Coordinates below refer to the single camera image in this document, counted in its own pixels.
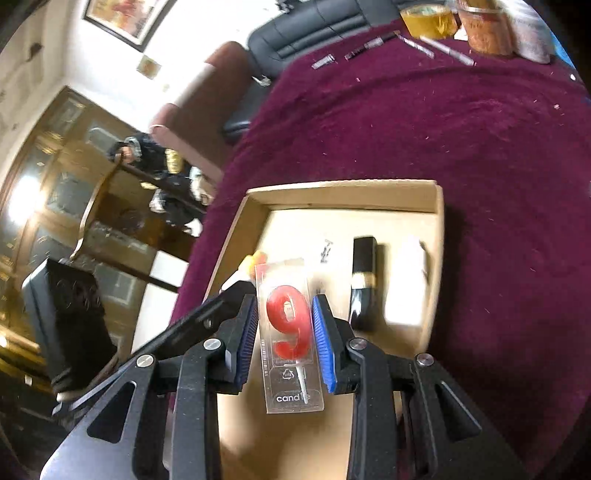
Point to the wooden display cabinet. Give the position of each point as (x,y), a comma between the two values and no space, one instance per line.
(42,204)

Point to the shallow cardboard tray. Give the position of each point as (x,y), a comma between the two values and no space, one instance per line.
(317,223)

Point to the black gold lipstick tube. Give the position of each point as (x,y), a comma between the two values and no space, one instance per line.
(363,299)

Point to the framed wall painting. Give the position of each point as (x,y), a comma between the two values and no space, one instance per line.
(133,22)

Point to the small wall picture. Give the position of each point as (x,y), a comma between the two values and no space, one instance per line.
(148,68)

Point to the left gripper handle device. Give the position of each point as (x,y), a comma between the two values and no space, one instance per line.
(64,307)

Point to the orange patterned jar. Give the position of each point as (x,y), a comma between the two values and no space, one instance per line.
(486,26)

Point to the dark pen on cloth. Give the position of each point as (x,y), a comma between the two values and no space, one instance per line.
(372,44)

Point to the yellow tape roll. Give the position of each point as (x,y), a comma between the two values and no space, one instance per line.
(430,20)

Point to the number nine candle pack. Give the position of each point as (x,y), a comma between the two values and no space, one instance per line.
(291,380)

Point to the person in dark jacket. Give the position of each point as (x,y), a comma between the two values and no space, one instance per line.
(162,164)

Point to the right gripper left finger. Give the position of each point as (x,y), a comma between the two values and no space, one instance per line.
(155,417)

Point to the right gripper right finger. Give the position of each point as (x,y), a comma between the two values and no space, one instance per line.
(409,415)

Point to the maroon velvet tablecloth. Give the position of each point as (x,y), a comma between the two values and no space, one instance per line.
(509,142)

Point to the wooden chair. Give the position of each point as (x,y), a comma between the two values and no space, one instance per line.
(141,225)

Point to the silver pen on cloth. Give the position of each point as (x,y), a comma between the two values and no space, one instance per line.
(457,55)

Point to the black leather sofa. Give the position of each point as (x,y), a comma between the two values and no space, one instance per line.
(302,28)

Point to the brown armchair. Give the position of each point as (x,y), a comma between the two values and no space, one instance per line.
(191,123)

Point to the white labelled jar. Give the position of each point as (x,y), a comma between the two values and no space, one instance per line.
(530,35)

